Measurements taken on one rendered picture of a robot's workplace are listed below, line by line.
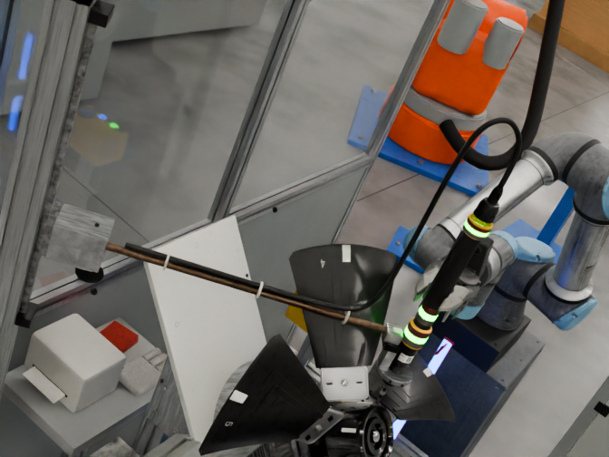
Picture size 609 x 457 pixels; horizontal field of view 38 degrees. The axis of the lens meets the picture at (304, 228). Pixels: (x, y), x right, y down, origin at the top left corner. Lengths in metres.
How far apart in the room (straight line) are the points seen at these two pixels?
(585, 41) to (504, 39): 4.27
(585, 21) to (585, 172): 7.67
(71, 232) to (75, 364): 0.47
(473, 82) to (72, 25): 4.29
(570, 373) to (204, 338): 3.02
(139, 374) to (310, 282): 0.57
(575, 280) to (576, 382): 2.30
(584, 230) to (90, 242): 1.10
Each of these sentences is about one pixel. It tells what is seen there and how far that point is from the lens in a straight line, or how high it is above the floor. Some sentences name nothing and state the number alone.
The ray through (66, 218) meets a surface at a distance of 1.53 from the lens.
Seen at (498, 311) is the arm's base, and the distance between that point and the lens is 2.36.
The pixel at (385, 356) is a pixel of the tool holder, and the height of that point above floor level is 1.33.
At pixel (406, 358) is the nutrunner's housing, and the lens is 1.64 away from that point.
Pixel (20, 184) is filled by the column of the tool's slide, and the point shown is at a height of 1.48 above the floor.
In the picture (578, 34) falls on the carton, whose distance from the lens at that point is 9.64.
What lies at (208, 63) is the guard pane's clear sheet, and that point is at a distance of 1.95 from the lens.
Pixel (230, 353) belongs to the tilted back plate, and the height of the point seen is 1.17.
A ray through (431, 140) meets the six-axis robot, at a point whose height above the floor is 0.17.
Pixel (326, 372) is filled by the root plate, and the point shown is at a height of 1.26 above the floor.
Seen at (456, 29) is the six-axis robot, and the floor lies 0.87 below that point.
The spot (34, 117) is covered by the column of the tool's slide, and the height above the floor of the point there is 1.60.
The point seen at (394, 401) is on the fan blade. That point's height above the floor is 1.19.
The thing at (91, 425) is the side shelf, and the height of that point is 0.86.
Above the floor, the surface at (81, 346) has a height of 0.97.
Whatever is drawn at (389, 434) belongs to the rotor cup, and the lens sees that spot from 1.69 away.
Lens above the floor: 2.30
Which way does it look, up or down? 31 degrees down
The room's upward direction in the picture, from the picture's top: 24 degrees clockwise
